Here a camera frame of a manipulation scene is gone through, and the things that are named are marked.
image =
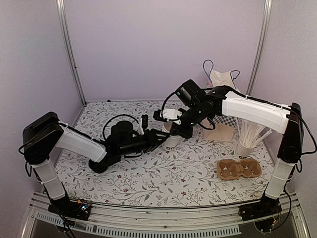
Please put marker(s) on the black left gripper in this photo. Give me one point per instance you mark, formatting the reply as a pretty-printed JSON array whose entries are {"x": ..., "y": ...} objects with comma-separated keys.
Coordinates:
[{"x": 152, "y": 140}]

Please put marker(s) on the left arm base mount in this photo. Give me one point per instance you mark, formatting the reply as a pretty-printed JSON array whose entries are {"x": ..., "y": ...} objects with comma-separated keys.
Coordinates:
[{"x": 79, "y": 209}]

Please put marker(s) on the grey slotted cable duct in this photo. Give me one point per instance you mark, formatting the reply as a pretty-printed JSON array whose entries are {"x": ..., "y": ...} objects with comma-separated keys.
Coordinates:
[{"x": 128, "y": 222}]

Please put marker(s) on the floral patterned table mat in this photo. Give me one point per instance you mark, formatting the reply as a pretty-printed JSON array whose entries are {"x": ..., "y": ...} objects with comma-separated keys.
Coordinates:
[{"x": 186, "y": 176}]

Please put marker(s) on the right aluminium frame post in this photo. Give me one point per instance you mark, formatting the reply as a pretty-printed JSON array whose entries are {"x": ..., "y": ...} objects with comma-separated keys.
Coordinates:
[{"x": 260, "y": 46}]

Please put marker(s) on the checkered paper takeout bag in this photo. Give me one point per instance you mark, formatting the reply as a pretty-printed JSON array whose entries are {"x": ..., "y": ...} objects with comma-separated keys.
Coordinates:
[{"x": 217, "y": 126}]

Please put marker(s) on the white paper coffee cup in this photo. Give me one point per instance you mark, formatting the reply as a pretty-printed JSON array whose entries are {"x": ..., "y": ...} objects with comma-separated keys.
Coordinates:
[{"x": 166, "y": 127}]

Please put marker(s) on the stack of black cup lids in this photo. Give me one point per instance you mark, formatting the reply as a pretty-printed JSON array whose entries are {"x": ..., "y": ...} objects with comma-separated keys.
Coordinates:
[{"x": 98, "y": 167}]

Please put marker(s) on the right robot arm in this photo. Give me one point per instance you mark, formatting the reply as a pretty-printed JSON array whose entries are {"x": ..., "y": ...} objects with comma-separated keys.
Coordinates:
[{"x": 226, "y": 101}]

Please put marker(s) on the brown cardboard cup carrier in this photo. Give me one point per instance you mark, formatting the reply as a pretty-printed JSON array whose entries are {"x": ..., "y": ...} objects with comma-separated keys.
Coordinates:
[{"x": 229, "y": 169}]

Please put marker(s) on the aluminium table edge rail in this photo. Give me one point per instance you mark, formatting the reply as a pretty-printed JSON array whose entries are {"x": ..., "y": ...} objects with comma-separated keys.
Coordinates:
[{"x": 292, "y": 222}]

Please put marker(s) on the stack of white paper cups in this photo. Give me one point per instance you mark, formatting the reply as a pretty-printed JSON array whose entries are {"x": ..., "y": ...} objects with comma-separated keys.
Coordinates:
[{"x": 171, "y": 143}]

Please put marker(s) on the bundle of white wrapped straws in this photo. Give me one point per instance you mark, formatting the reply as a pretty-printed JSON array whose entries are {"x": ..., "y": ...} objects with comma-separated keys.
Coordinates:
[{"x": 250, "y": 132}]

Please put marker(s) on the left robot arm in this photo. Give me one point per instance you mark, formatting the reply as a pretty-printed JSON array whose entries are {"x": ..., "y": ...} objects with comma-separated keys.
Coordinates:
[{"x": 48, "y": 132}]

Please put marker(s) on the left aluminium frame post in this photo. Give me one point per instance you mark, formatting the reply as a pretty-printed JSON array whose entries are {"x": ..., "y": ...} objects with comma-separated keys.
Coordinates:
[{"x": 71, "y": 58}]

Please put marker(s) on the white cup holding straws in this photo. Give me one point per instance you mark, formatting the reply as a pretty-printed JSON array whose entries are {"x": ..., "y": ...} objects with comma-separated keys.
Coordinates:
[{"x": 242, "y": 152}]

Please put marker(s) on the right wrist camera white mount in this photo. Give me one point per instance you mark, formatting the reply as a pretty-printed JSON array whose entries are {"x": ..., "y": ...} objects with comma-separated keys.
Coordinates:
[{"x": 167, "y": 115}]

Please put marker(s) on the aluminium frame post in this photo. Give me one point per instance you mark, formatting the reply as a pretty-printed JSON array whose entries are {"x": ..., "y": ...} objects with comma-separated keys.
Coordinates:
[
  {"x": 71, "y": 58},
  {"x": 260, "y": 46}
]

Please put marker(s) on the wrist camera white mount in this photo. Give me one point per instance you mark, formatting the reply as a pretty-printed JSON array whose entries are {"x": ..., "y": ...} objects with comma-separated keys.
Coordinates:
[
  {"x": 143, "y": 125},
  {"x": 167, "y": 115}
]

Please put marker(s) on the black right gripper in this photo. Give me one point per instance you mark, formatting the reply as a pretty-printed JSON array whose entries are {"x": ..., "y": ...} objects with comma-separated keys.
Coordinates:
[{"x": 186, "y": 133}]

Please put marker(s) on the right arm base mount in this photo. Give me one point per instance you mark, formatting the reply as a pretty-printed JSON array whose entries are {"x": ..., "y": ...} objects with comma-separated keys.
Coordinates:
[{"x": 265, "y": 207}]

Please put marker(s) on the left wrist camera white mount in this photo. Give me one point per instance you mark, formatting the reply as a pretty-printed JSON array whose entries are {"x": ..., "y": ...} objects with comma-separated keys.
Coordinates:
[{"x": 143, "y": 125}]

